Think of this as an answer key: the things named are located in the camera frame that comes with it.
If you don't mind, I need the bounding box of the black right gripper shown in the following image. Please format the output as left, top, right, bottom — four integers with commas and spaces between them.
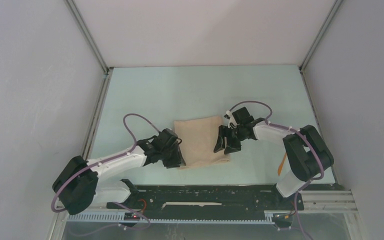
213, 124, 246, 155

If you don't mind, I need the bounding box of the beige cloth napkin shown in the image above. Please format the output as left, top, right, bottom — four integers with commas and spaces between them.
174, 115, 231, 170

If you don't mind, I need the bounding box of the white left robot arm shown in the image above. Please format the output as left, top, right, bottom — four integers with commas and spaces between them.
51, 128, 186, 215

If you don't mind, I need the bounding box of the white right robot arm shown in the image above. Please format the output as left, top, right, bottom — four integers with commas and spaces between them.
213, 107, 334, 209

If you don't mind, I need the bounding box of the orange plastic knife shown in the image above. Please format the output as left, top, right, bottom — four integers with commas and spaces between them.
277, 152, 288, 176

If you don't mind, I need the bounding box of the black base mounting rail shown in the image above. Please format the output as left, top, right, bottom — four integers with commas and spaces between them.
122, 184, 304, 221

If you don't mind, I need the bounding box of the aluminium corner frame post right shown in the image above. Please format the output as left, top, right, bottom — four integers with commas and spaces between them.
299, 0, 345, 73

